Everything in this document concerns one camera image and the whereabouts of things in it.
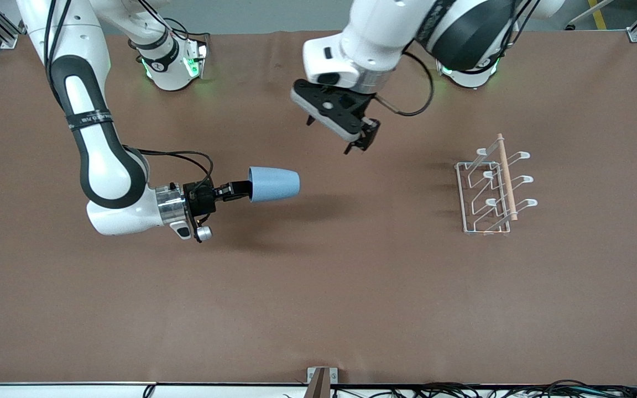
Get blue plastic cup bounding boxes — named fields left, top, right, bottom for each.
left=248, top=166, right=301, bottom=204

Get brown table mat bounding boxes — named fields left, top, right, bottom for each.
left=0, top=30, right=637, bottom=386

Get white tube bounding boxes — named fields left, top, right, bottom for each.
left=566, top=0, right=615, bottom=30

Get white wire cup holder rack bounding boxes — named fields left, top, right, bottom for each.
left=455, top=133, right=539, bottom=237

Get black right base cable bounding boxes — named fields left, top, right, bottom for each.
left=128, top=0, right=210, bottom=51

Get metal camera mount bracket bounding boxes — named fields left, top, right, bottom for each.
left=303, top=367, right=339, bottom=398

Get black cable bundle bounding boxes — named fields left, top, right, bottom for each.
left=332, top=379, right=637, bottom=398

